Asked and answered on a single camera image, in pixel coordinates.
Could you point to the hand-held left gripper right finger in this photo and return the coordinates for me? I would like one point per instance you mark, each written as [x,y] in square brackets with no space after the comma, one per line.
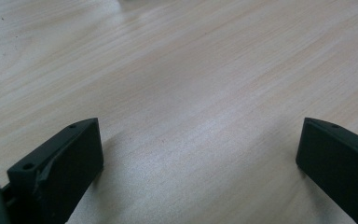
[338,165]

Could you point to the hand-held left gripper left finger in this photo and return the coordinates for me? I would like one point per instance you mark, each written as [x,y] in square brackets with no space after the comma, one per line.
[65,168]

